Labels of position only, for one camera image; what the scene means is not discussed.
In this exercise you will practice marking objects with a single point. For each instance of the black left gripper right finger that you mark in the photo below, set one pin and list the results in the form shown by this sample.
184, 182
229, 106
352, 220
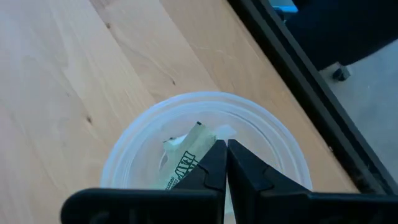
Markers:
280, 205

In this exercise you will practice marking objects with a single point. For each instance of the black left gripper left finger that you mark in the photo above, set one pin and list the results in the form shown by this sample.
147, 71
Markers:
186, 205

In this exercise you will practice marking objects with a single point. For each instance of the green sweetener packet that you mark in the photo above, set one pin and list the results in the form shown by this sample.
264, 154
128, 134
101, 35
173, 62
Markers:
189, 149
175, 141

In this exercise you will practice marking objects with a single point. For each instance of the clear round plastic container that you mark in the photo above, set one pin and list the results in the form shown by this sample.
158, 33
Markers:
140, 149

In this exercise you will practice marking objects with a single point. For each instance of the black chair base with caster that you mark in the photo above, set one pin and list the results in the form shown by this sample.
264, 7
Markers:
342, 31

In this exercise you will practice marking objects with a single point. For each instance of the small blue object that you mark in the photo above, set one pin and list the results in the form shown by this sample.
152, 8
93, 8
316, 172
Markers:
284, 5

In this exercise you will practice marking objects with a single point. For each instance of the black aluminium rig frame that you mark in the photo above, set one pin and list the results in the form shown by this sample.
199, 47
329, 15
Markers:
311, 93

